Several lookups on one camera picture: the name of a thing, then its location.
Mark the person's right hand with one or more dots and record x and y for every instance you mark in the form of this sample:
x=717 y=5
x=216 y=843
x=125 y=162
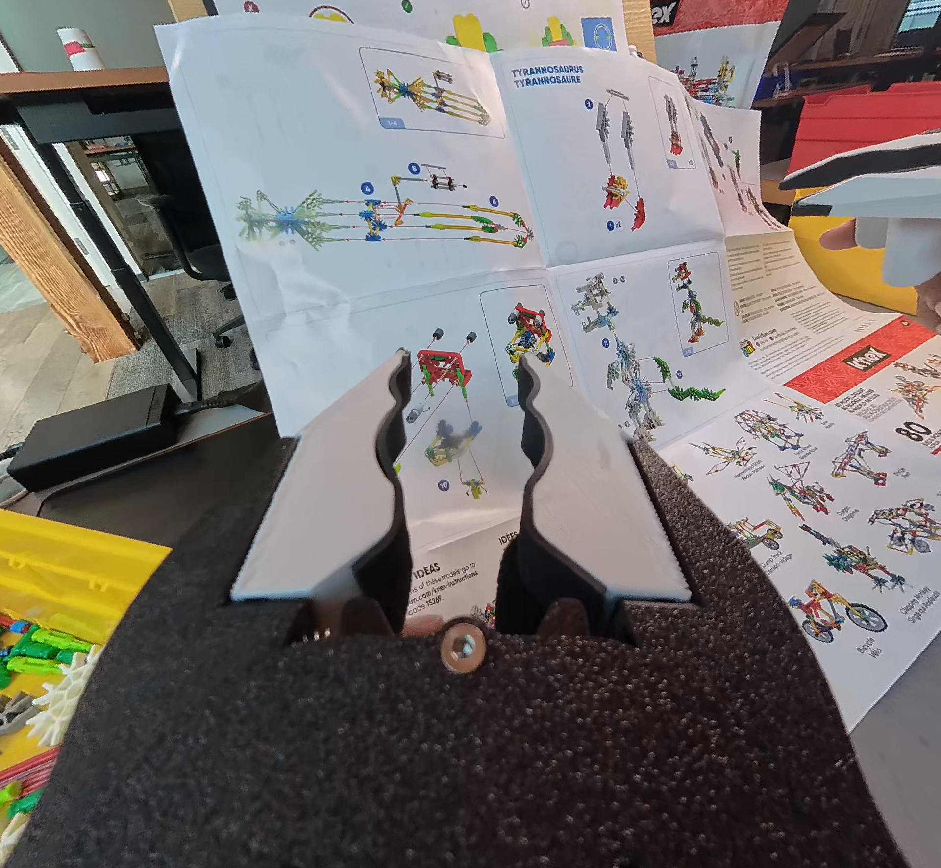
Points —
x=841 y=235

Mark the black office chair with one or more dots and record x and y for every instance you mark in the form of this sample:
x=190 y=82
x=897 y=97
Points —
x=199 y=236

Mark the pile of toy pieces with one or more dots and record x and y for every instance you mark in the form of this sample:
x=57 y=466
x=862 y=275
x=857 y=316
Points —
x=44 y=648

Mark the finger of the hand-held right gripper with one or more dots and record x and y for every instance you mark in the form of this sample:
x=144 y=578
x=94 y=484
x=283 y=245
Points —
x=882 y=197
x=882 y=160

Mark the red K'nex box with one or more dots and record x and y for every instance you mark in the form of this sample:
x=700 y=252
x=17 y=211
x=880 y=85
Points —
x=706 y=60

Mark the wood top office desk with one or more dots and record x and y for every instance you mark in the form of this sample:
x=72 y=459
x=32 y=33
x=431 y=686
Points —
x=74 y=82

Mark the red plastic bin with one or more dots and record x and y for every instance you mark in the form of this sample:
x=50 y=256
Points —
x=868 y=119

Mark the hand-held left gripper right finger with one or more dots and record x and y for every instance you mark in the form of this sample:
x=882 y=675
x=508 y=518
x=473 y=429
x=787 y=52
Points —
x=603 y=516

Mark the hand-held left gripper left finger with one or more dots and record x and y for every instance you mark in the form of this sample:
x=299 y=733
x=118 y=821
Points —
x=316 y=516

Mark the yellow plastic bin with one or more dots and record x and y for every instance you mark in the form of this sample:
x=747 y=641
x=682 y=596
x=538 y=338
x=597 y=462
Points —
x=853 y=273
x=74 y=560

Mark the black power adapter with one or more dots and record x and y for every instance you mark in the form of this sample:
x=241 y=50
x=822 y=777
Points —
x=88 y=435

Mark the grey desk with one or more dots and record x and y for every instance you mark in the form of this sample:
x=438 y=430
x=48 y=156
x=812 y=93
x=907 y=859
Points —
x=912 y=765

